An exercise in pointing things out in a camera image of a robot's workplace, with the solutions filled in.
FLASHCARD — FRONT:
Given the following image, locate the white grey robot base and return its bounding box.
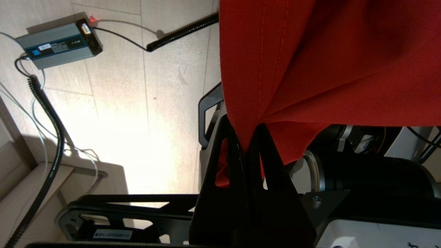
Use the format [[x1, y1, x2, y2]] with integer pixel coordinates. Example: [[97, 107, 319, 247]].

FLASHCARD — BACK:
[[55, 81, 441, 248]]

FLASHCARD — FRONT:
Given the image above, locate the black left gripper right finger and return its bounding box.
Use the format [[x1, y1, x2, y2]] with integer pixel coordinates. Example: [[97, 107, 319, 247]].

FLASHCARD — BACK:
[[250, 123, 317, 246]]

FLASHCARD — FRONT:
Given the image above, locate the grey metal battery charger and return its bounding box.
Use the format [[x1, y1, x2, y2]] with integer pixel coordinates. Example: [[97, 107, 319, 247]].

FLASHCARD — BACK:
[[16, 18, 103, 70]]

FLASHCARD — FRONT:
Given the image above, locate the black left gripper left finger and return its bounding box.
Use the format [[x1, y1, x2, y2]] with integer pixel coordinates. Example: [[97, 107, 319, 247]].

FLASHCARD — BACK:
[[189, 115, 254, 246]]

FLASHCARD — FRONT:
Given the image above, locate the red printed t-shirt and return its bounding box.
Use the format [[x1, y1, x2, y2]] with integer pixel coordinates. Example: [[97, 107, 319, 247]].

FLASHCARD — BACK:
[[215, 0, 441, 188]]

